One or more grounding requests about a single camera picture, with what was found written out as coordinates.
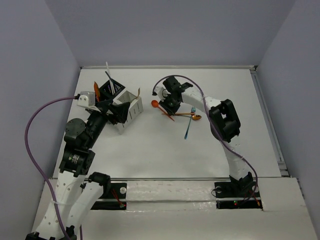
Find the dark blue chopstick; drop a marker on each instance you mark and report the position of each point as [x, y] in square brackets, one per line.
[111, 83]

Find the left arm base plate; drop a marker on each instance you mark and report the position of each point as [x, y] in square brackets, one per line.
[114, 200]

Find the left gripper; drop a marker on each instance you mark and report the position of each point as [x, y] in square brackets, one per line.
[110, 111]

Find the white chopstick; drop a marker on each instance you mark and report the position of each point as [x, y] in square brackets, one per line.
[107, 68]

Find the gold metal fork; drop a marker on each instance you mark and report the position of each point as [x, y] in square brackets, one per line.
[136, 96]

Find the white utensil caddy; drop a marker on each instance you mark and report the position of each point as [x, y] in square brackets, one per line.
[136, 108]

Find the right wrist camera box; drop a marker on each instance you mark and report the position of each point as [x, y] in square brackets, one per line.
[161, 92]

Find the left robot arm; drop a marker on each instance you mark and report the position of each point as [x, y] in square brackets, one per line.
[76, 191]

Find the gold metal spoon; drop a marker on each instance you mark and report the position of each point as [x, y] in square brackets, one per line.
[196, 117]

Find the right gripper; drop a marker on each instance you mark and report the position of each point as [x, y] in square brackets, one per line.
[171, 111]

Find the orange plastic spoon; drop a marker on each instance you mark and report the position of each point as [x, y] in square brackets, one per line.
[155, 104]

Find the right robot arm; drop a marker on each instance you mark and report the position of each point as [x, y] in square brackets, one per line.
[224, 126]

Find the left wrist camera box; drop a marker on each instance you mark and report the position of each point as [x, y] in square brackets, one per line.
[87, 100]

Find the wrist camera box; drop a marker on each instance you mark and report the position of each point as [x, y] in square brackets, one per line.
[87, 100]
[161, 92]

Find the orange plastic knife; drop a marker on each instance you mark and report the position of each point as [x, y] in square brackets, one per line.
[97, 91]

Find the black utensil caddy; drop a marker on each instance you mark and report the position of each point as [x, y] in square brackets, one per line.
[106, 93]

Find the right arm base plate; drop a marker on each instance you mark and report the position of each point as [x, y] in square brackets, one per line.
[227, 199]

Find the iridescent metal fork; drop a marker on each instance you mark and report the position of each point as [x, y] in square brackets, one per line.
[193, 111]

